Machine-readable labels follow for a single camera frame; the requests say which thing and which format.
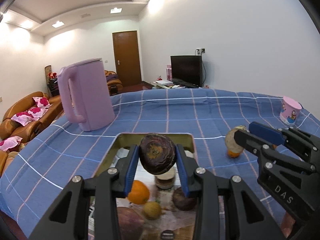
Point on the brown leather armchair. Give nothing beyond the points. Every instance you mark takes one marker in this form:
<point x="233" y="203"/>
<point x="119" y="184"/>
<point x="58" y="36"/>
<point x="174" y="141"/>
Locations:
<point x="114" y="82"/>

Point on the person's right hand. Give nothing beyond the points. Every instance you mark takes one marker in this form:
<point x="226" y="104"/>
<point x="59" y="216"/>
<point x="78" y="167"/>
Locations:
<point x="287" y="222"/>

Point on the layered purple fruit half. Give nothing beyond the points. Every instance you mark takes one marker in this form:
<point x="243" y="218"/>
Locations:
<point x="165" y="180"/>

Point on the pink floral cushion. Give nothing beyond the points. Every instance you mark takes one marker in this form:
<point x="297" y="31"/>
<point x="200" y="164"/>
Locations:
<point x="10" y="143"/>
<point x="41" y="102"/>
<point x="27" y="115"/>

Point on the purple oval fruit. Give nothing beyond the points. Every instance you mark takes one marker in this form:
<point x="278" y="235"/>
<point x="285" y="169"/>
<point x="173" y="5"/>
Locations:
<point x="130" y="221"/>

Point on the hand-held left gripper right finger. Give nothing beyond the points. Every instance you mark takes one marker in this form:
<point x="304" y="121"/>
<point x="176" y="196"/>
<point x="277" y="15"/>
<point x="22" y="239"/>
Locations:
<point x="182" y="172"/>

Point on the brown leather sofa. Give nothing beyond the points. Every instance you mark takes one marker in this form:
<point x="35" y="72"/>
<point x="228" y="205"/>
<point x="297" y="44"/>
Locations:
<point x="25" y="130"/>

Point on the dark smooth round fruit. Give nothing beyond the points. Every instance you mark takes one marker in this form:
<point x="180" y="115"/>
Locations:
<point x="182" y="200"/>

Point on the orange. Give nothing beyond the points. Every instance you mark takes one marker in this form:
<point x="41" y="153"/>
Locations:
<point x="138" y="192"/>
<point x="233" y="153"/>

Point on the dark cluttered shelf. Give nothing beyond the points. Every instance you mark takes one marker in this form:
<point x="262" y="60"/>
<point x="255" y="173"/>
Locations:
<point x="52" y="82"/>

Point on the white wall socket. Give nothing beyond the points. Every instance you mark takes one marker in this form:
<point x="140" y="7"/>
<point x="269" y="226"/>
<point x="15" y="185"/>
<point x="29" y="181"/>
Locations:
<point x="200" y="51"/>

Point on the dark ridged round fruit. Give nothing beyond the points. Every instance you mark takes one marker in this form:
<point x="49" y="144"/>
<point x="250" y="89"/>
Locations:
<point x="156" y="153"/>

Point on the pink tin box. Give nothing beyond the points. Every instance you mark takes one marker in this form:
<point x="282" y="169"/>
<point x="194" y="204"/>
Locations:
<point x="125" y="138"/>

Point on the pink cartoon cup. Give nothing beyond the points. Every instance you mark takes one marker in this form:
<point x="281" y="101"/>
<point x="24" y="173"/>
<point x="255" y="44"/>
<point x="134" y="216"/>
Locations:
<point x="290" y="113"/>

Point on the brown wooden door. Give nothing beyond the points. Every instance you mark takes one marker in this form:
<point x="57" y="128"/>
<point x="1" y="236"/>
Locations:
<point x="127" y="57"/>

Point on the blue checked tablecloth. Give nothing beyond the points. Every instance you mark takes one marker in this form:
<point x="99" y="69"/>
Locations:
<point x="175" y="110"/>

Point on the pale cut fruit half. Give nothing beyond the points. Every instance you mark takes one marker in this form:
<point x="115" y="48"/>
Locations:
<point x="232" y="140"/>

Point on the small yellow potato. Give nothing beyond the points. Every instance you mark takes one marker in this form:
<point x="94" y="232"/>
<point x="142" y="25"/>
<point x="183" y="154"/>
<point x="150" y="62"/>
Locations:
<point x="151" y="210"/>

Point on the square ceiling light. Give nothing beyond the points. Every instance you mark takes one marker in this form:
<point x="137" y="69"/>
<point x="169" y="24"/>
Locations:
<point x="57" y="24"/>
<point x="116" y="10"/>

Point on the black television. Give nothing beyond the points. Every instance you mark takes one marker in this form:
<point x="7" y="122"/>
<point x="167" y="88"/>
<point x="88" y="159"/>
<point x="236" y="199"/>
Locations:
<point x="186" y="70"/>

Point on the low cluttered tv stand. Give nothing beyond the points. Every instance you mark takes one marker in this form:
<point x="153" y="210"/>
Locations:
<point x="165" y="83"/>

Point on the pink electric kettle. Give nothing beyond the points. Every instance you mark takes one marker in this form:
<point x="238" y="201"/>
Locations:
<point x="85" y="97"/>

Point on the printed paper liner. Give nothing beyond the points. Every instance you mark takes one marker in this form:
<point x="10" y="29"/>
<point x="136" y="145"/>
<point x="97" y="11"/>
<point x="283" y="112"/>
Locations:
<point x="170" y="220"/>

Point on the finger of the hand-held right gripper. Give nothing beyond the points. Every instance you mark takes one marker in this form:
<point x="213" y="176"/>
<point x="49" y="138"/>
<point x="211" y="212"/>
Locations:
<point x="265" y="132"/>
<point x="250" y="142"/>

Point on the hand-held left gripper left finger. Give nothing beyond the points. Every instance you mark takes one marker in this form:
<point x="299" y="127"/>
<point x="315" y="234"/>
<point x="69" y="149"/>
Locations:
<point x="131" y="170"/>

